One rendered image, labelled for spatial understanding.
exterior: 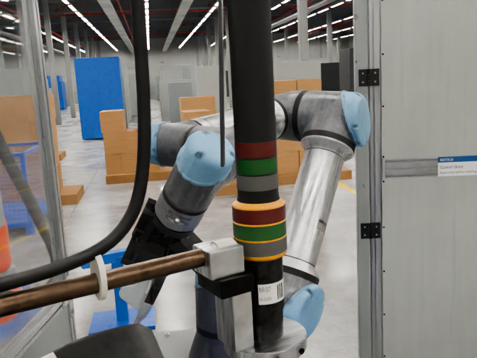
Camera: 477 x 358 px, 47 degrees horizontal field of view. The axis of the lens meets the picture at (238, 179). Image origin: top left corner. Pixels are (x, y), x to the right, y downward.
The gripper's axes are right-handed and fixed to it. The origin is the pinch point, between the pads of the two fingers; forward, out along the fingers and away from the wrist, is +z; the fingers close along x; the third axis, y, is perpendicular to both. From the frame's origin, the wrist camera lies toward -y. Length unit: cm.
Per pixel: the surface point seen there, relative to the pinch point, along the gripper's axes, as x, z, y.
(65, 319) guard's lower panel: -44, 86, 14
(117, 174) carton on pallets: -651, 570, 52
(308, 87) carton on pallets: -690, 287, -165
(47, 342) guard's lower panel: -30, 79, 16
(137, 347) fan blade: 30.3, -29.6, 2.8
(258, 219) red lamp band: 31, -53, 0
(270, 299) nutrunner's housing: 34, -48, -4
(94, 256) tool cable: 38, -50, 10
